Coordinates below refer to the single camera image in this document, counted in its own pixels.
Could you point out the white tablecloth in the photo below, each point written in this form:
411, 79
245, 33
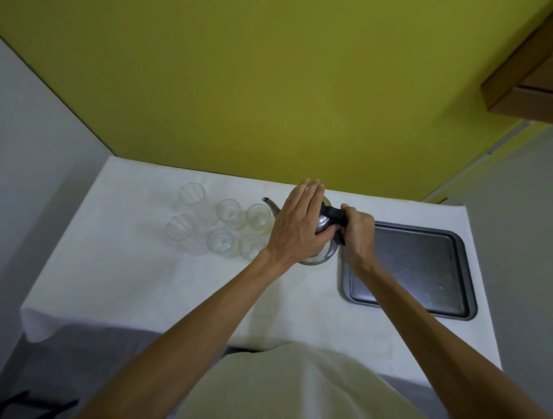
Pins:
129, 280

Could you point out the person's right fingers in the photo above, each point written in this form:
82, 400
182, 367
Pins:
352, 218

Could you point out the short clear glass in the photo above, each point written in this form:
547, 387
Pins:
258, 218
230, 213
250, 247
221, 242

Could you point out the brown wooden cabinet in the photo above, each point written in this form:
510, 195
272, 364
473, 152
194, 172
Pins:
522, 82

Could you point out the person's left forearm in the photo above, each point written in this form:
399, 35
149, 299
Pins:
194, 328

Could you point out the dark metal baking tray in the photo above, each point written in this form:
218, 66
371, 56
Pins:
414, 267

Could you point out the tall clear glass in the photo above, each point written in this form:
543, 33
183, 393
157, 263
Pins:
194, 200
183, 233

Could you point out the person's right forearm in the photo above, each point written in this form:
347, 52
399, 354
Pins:
432, 341

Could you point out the cream shirt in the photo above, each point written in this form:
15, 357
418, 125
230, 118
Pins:
298, 384

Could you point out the person's left hand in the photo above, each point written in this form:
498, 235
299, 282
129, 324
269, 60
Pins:
293, 228

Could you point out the person's left thumb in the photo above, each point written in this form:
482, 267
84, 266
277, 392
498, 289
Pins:
329, 233

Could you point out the person's right hand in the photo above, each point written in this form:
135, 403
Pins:
360, 241

